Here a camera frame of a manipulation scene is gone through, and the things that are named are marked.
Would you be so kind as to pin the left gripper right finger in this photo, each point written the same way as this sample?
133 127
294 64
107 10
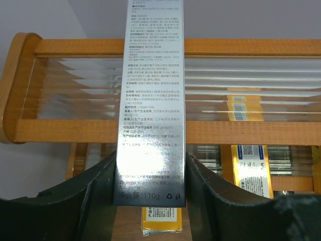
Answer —
220 210

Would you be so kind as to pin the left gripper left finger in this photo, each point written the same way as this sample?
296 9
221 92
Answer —
80 208

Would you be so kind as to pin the orange toothpaste box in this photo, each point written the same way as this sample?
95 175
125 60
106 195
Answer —
250 162

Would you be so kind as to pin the yellow toothpaste box with barcode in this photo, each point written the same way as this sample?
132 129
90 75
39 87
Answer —
155 220

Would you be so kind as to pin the silver gold R&O toothpaste box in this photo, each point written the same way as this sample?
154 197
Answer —
316 163

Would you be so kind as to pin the orange wooden three-tier shelf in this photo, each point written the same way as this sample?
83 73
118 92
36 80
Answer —
68 91

